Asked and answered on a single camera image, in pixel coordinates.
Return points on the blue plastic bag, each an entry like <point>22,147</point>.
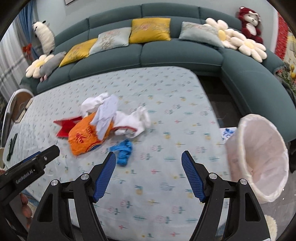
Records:
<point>123,153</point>

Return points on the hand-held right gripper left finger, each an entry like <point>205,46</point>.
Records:
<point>105,178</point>

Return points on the pale blue embroidered cushion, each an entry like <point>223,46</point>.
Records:
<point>111,40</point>
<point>198,33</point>

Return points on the white flower pillow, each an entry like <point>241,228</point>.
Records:
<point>220,32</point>
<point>251,46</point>
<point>34,67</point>

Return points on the person's left hand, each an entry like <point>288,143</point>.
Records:
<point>24,206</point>

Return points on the red monkey plush toy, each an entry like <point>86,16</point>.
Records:
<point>251,27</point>

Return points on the red curtain bow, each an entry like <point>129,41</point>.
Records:
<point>27,51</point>

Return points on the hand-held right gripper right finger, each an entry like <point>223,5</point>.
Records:
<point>193,176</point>

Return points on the white sheer curtain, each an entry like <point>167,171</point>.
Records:
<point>9,64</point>

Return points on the grey plush toy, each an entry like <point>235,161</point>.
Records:
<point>52,63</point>

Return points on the red wall hanging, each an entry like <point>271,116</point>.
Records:
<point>283,39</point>

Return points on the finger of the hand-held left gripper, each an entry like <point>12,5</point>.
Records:
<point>49,155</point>

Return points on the white and lavender clothes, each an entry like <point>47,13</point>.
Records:
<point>105,115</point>

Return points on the long white plush toy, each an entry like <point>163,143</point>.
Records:
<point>45,37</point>

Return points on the blue curtain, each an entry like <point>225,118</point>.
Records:
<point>26,23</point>

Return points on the blue and white patterned packet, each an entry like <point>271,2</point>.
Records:
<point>229,134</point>

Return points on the trash bin with white bag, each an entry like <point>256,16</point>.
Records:
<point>261,157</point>

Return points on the yellow embroidered cushion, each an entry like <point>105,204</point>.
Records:
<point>149,30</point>
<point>77,52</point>

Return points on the teal corner sofa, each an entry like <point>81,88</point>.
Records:
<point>175,55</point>

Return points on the potted flowers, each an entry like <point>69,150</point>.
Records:
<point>289,78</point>

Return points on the framed wall picture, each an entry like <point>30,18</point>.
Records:
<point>70,1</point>

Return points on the black remote control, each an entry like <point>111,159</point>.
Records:
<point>11,148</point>

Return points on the red paper box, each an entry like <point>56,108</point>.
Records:
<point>64,128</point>

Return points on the floral pale blue tablecloth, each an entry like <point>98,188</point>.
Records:
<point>161,104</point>

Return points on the orange bag with red print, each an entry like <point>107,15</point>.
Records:
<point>83,139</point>

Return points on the fluffy cream rug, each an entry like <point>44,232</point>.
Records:
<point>270,228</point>

